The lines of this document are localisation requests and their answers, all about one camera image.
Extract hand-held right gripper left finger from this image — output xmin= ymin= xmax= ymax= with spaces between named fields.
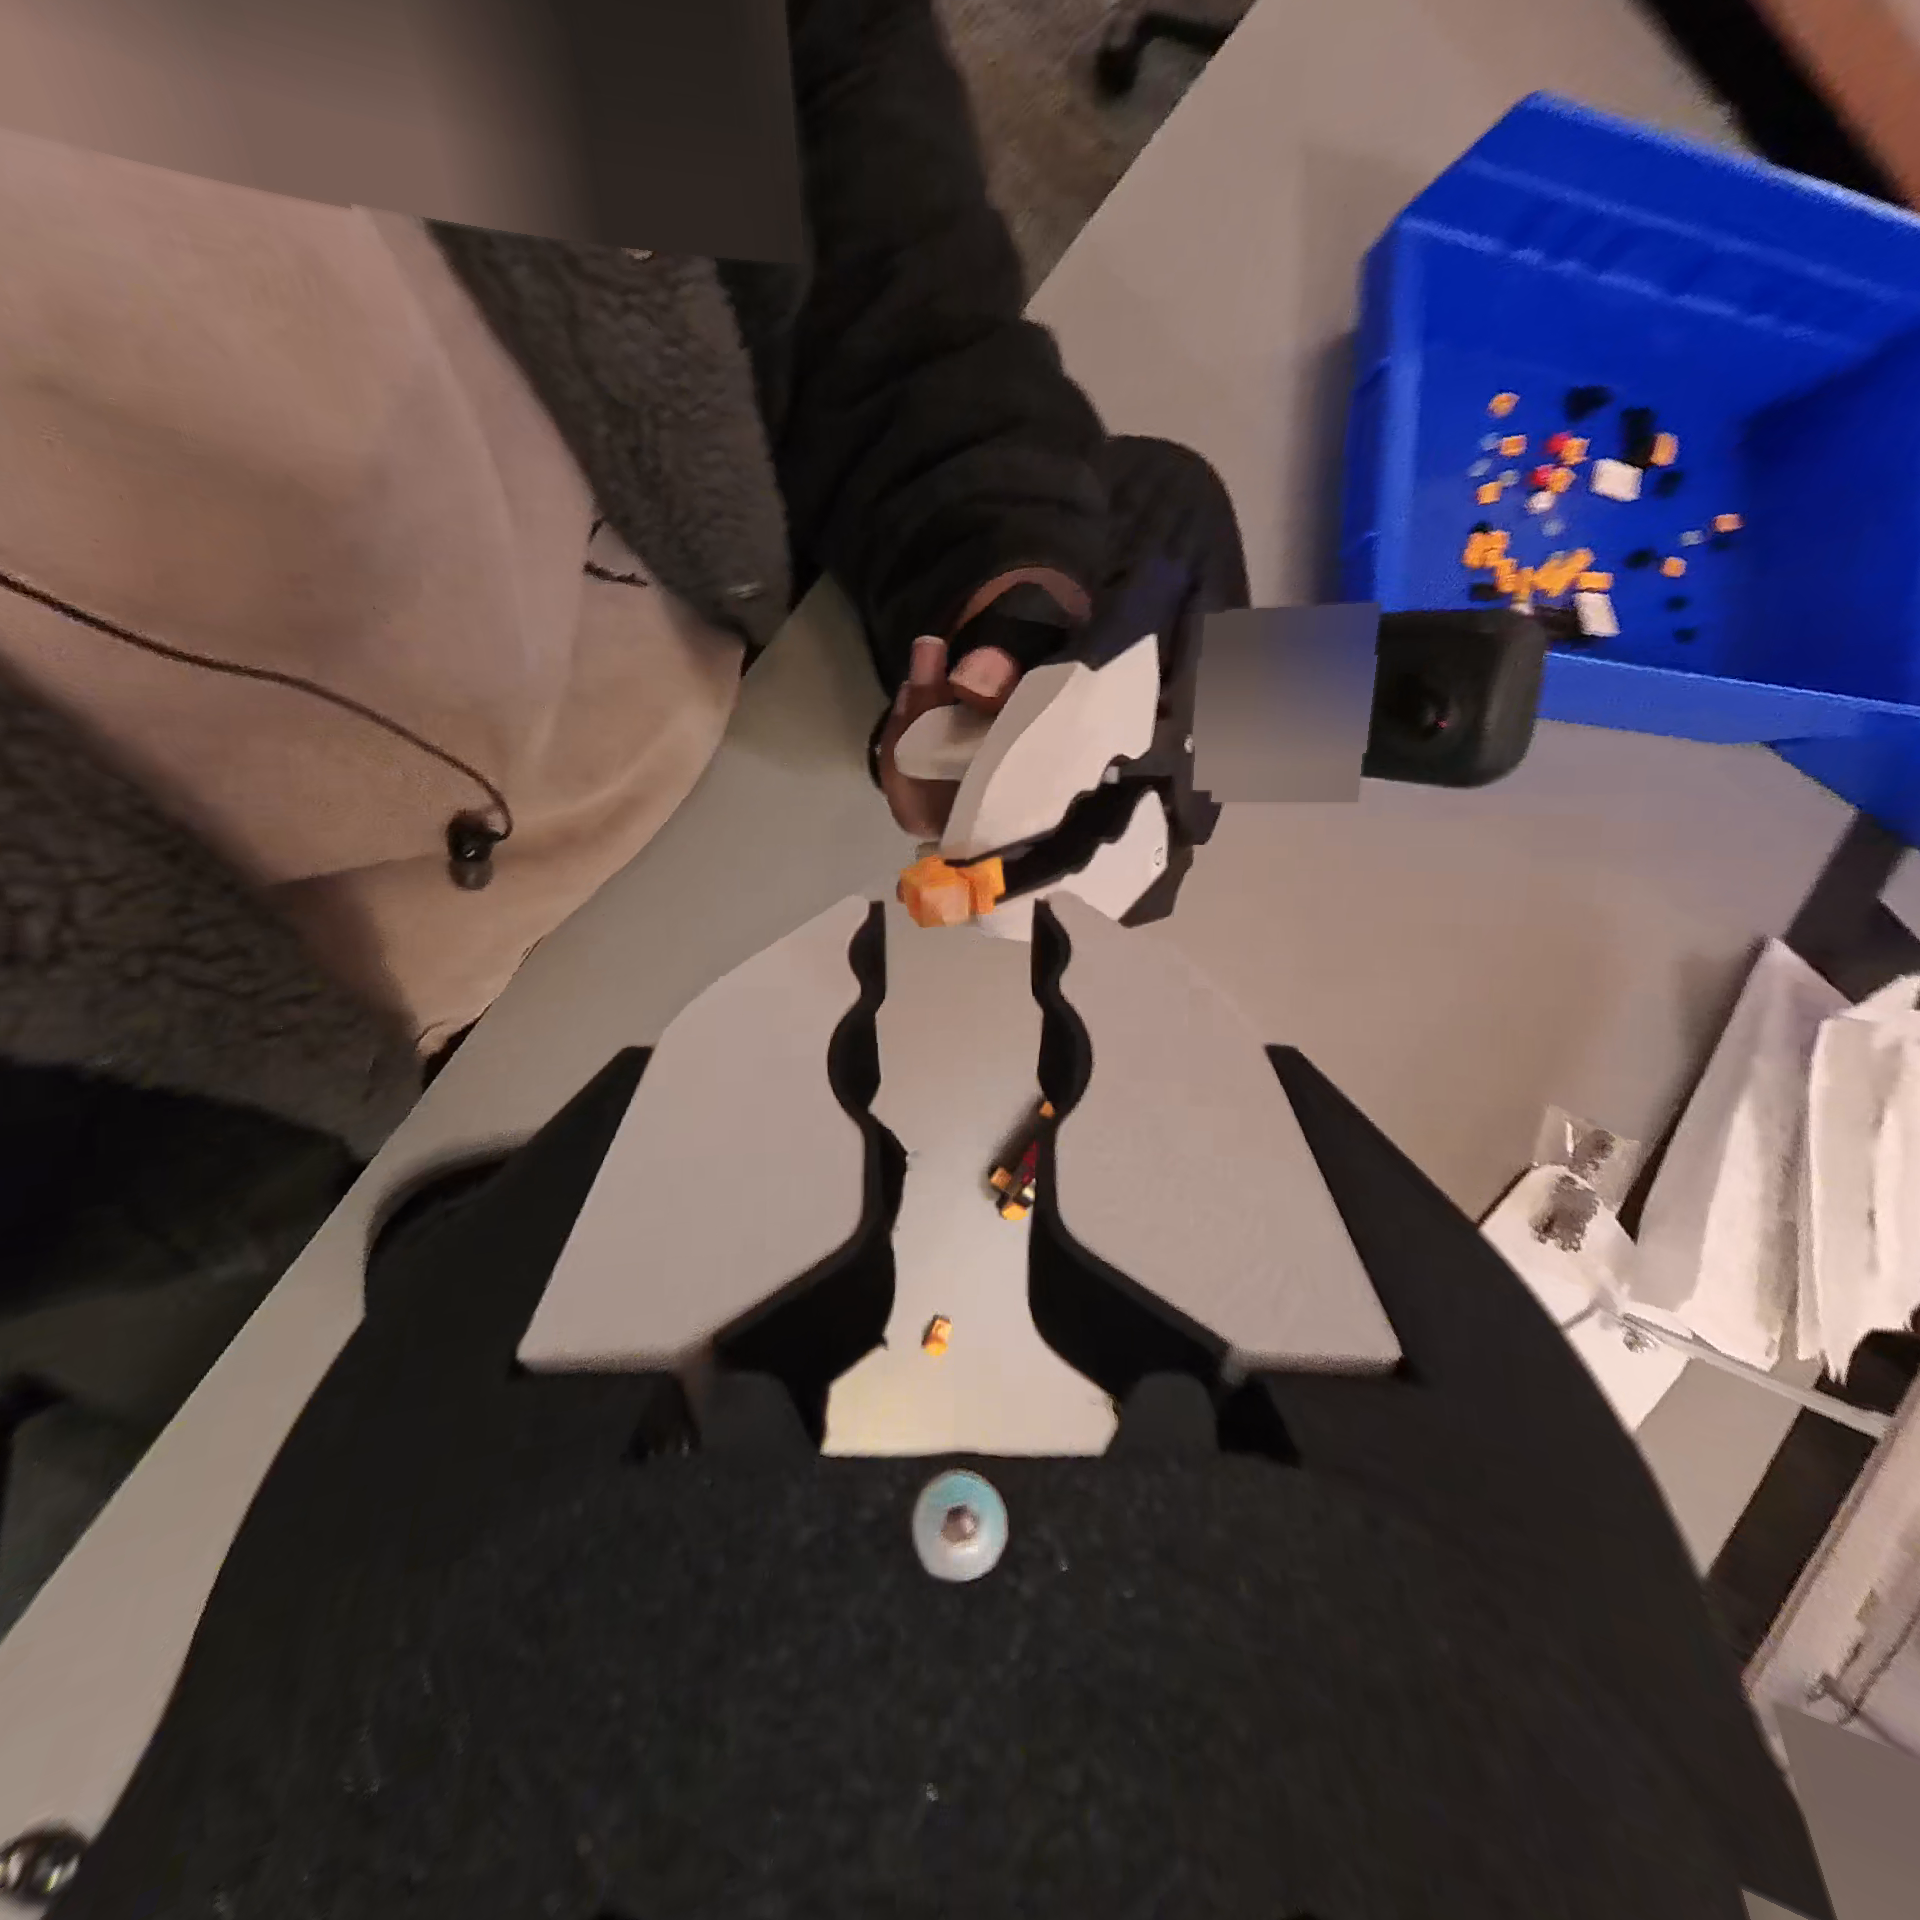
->
xmin=517 ymin=895 xmax=910 ymax=1450

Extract clear bag of small parts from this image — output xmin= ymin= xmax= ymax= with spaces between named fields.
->
xmin=1476 ymin=1107 xmax=1643 ymax=1280

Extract person's left hand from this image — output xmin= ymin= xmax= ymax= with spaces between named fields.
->
xmin=870 ymin=567 xmax=1058 ymax=845

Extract person's black trousers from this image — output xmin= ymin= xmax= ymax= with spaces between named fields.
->
xmin=0 ymin=1056 xmax=376 ymax=1322

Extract dark grey fleece jacket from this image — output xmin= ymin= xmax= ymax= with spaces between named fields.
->
xmin=0 ymin=222 xmax=797 ymax=1172

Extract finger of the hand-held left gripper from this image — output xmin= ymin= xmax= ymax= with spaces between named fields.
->
xmin=1030 ymin=787 xmax=1175 ymax=920
xmin=942 ymin=632 xmax=1168 ymax=869

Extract white paper bag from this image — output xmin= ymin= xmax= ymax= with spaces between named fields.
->
xmin=1631 ymin=938 xmax=1848 ymax=1370
xmin=1798 ymin=971 xmax=1920 ymax=1373

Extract loose lego pieces pile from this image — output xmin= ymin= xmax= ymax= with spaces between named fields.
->
xmin=1462 ymin=386 xmax=1748 ymax=640

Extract black red orange lego subassembly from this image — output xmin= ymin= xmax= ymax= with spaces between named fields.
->
xmin=987 ymin=1100 xmax=1058 ymax=1224

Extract beige sweatshirt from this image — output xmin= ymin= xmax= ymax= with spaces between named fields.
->
xmin=0 ymin=128 xmax=751 ymax=1051

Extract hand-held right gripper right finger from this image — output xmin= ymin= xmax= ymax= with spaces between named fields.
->
xmin=1023 ymin=895 xmax=1404 ymax=1415

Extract blue plastic bin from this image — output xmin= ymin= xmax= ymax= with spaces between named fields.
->
xmin=1340 ymin=90 xmax=1920 ymax=847

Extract white book stand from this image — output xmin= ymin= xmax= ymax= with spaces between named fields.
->
xmin=1476 ymin=1171 xmax=1920 ymax=1772

